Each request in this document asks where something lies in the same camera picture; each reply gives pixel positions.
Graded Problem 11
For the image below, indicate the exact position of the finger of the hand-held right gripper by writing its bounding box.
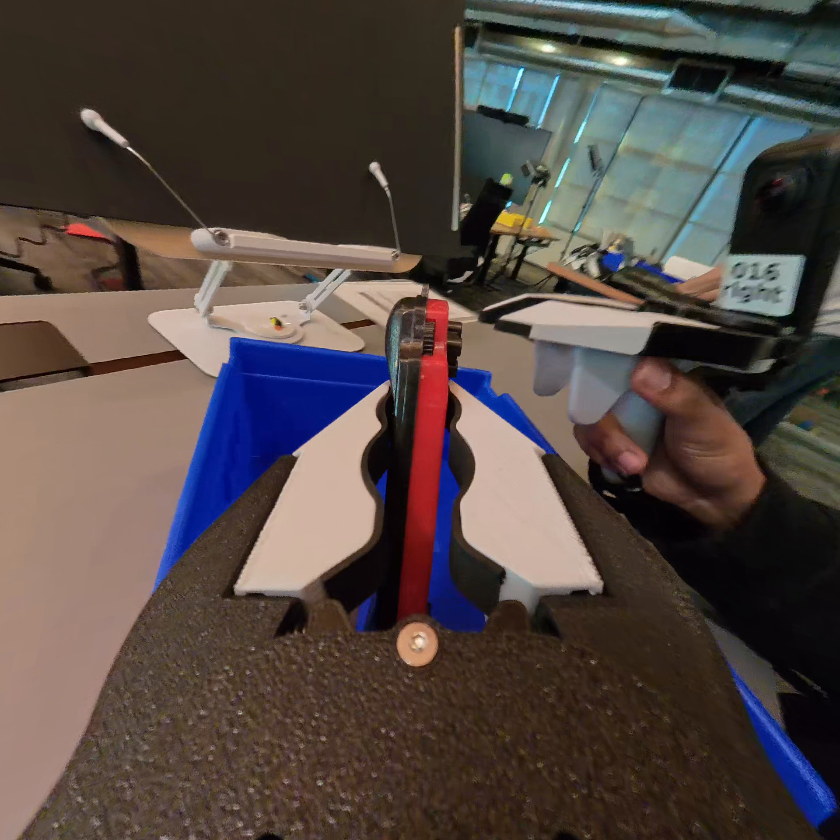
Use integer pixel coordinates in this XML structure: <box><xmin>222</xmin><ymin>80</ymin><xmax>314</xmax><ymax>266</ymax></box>
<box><xmin>492</xmin><ymin>308</ymin><xmax>721</xmax><ymax>425</ymax></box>
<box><xmin>479</xmin><ymin>293</ymin><xmax>648</xmax><ymax>396</ymax></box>

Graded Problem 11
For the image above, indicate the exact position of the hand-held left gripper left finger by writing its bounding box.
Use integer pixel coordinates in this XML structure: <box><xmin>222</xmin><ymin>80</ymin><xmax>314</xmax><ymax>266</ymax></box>
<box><xmin>233</xmin><ymin>381</ymin><xmax>395</xmax><ymax>614</ymax></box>

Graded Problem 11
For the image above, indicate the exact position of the large black board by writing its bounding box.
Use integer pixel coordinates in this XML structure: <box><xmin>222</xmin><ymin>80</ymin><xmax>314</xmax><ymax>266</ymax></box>
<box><xmin>0</xmin><ymin>0</ymin><xmax>466</xmax><ymax>270</ymax></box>

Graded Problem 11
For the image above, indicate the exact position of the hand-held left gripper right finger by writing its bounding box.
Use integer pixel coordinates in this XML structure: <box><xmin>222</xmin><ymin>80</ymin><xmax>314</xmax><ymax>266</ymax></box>
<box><xmin>448</xmin><ymin>381</ymin><xmax>605</xmax><ymax>616</ymax></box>

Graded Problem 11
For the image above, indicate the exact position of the white-tipped wire clip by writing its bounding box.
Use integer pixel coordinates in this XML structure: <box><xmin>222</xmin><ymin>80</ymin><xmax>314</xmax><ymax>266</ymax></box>
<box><xmin>367</xmin><ymin>161</ymin><xmax>403</xmax><ymax>258</ymax></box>
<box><xmin>80</xmin><ymin>108</ymin><xmax>231</xmax><ymax>247</ymax></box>

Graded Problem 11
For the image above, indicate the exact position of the red handheld game toy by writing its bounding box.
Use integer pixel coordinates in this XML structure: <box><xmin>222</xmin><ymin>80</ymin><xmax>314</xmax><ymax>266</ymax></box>
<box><xmin>384</xmin><ymin>284</ymin><xmax>466</xmax><ymax>622</ymax></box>

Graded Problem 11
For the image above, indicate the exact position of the paper sheet in plastic sleeve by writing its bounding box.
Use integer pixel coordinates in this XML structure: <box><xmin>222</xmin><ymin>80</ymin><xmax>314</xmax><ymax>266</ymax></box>
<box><xmin>331</xmin><ymin>281</ymin><xmax>476</xmax><ymax>329</ymax></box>

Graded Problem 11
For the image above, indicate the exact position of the white laptop stand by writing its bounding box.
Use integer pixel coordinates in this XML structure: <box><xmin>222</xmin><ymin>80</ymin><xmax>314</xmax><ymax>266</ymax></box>
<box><xmin>147</xmin><ymin>226</ymin><xmax>422</xmax><ymax>379</ymax></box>

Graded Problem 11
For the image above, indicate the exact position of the large black monitor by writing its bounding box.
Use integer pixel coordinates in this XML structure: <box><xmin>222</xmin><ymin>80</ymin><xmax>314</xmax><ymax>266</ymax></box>
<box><xmin>462</xmin><ymin>105</ymin><xmax>553</xmax><ymax>198</ymax></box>

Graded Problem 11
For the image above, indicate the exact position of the black office chair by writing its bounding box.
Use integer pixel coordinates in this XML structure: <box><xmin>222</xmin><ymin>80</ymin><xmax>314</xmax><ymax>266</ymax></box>
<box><xmin>459</xmin><ymin>176</ymin><xmax>516</xmax><ymax>284</ymax></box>

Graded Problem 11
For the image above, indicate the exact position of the person's right hand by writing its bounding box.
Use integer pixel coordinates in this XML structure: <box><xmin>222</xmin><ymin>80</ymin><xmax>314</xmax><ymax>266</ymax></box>
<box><xmin>573</xmin><ymin>357</ymin><xmax>769</xmax><ymax>531</ymax></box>

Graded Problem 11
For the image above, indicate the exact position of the blue plastic bin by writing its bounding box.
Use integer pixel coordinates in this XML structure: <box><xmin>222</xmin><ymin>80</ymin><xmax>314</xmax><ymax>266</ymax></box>
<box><xmin>154</xmin><ymin>336</ymin><xmax>839</xmax><ymax>829</ymax></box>

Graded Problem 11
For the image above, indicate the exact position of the person's right forearm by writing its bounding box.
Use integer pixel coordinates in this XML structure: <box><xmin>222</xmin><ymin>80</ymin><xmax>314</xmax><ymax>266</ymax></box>
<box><xmin>646</xmin><ymin>453</ymin><xmax>840</xmax><ymax>697</ymax></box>

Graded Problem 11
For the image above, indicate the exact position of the dark desk flap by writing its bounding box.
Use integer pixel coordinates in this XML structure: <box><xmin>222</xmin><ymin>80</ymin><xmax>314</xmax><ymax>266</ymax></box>
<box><xmin>0</xmin><ymin>320</ymin><xmax>91</xmax><ymax>383</ymax></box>

